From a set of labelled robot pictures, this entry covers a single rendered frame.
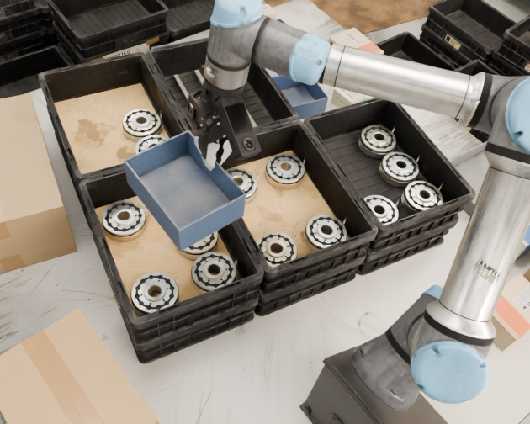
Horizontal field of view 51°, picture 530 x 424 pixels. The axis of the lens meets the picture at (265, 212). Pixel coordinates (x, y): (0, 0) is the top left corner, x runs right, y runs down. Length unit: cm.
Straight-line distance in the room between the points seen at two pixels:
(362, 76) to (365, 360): 53
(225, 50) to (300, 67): 12
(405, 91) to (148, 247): 70
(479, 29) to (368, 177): 173
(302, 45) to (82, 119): 89
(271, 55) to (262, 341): 74
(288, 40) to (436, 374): 57
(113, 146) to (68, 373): 64
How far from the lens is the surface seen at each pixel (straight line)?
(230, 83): 95
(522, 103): 87
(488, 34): 313
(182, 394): 133
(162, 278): 127
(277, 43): 89
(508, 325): 151
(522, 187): 90
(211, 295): 117
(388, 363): 111
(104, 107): 167
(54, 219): 139
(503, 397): 151
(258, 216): 141
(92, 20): 258
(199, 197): 112
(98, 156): 154
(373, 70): 100
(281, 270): 121
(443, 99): 101
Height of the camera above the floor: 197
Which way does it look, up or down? 53 degrees down
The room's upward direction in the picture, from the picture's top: 10 degrees clockwise
